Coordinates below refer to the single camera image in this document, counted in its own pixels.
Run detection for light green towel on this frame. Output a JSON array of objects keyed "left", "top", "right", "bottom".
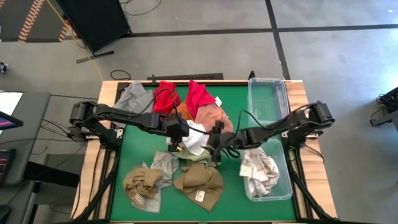
[{"left": 175, "top": 147, "right": 222, "bottom": 167}]

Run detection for light grey waffle towel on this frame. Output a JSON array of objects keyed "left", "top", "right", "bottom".
[{"left": 130, "top": 151, "right": 180, "bottom": 215}]

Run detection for black camera cable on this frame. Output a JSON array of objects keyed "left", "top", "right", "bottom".
[
  {"left": 136, "top": 88, "right": 210, "bottom": 135},
  {"left": 217, "top": 110, "right": 269, "bottom": 163}
]

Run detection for black right camera cable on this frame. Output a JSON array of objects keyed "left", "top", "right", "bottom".
[{"left": 217, "top": 110, "right": 269, "bottom": 163}]

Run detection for salmon pink towel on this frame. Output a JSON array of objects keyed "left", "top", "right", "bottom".
[{"left": 195, "top": 103, "right": 234, "bottom": 134}]

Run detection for orange towel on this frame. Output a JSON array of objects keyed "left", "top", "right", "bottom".
[{"left": 172, "top": 101, "right": 195, "bottom": 122}]

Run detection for grey desk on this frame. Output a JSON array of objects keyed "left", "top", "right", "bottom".
[{"left": 0, "top": 91, "right": 52, "bottom": 187}]

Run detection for tan towel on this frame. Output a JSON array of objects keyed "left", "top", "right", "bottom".
[
  {"left": 173, "top": 161, "right": 224, "bottom": 213},
  {"left": 123, "top": 166, "right": 165, "bottom": 202}
]

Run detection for dark floor mat orange stripes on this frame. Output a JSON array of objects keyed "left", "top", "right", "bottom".
[{"left": 0, "top": 0, "right": 75, "bottom": 43}]

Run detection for black equipment with cables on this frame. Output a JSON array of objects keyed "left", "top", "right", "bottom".
[{"left": 369, "top": 86, "right": 398, "bottom": 128}]

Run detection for plain grey towel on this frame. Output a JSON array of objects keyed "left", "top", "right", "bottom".
[{"left": 113, "top": 80, "right": 155, "bottom": 128}]

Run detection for dark screen device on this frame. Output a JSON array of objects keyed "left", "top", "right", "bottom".
[{"left": 0, "top": 148, "right": 17, "bottom": 184}]

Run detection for clear plastic bin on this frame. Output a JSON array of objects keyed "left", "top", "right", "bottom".
[
  {"left": 241, "top": 138, "right": 294, "bottom": 202},
  {"left": 247, "top": 77, "right": 291, "bottom": 128}
]

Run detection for white red-striped towel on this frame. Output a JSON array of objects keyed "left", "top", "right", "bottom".
[{"left": 238, "top": 147, "right": 280, "bottom": 197}]

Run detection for black floor cable loop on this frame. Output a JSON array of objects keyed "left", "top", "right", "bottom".
[{"left": 110, "top": 69, "right": 132, "bottom": 81}]

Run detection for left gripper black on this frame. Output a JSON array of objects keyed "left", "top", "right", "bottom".
[{"left": 158, "top": 113, "right": 190, "bottom": 153}]

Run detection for white paper sheet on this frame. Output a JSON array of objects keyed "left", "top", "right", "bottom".
[{"left": 0, "top": 91, "right": 23, "bottom": 116}]

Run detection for red towel white tag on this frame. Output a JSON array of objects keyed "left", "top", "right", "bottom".
[{"left": 185, "top": 80, "right": 223, "bottom": 121}]

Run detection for yellow cable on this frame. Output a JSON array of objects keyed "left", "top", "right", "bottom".
[{"left": 45, "top": 0, "right": 104, "bottom": 82}]

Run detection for tablet with pink screen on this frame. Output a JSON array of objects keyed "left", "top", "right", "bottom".
[{"left": 0, "top": 111, "right": 24, "bottom": 131}]

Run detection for plain white towel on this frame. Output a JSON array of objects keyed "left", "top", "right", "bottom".
[{"left": 166, "top": 119, "right": 210, "bottom": 156}]

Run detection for black left camera cable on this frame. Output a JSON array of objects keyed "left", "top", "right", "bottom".
[{"left": 136, "top": 88, "right": 210, "bottom": 135}]

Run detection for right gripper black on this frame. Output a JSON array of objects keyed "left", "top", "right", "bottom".
[{"left": 201, "top": 119, "right": 249, "bottom": 166}]

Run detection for long black floor bar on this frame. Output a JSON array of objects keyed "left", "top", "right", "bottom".
[{"left": 147, "top": 73, "right": 224, "bottom": 81}]

